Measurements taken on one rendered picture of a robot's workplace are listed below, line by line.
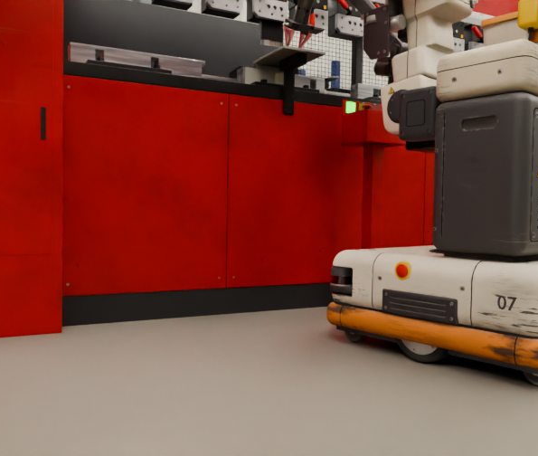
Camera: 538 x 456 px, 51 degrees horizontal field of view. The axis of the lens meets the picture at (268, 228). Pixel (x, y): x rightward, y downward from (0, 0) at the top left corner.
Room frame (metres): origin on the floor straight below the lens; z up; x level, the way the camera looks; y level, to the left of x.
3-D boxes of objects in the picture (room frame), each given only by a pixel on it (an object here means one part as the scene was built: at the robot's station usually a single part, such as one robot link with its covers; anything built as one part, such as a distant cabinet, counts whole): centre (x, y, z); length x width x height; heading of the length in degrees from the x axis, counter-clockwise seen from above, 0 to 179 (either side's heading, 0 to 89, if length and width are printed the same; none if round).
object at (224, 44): (2.72, 0.44, 1.12); 1.13 x 0.02 x 0.44; 117
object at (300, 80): (2.40, -0.05, 0.92); 0.39 x 0.06 x 0.10; 117
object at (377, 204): (2.23, -0.41, 0.39); 0.06 x 0.06 x 0.54; 29
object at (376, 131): (2.23, -0.41, 0.75); 0.20 x 0.16 x 0.18; 119
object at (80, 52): (2.12, 0.49, 0.92); 0.50 x 0.06 x 0.10; 117
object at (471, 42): (2.91, -1.04, 1.26); 0.15 x 0.09 x 0.17; 117
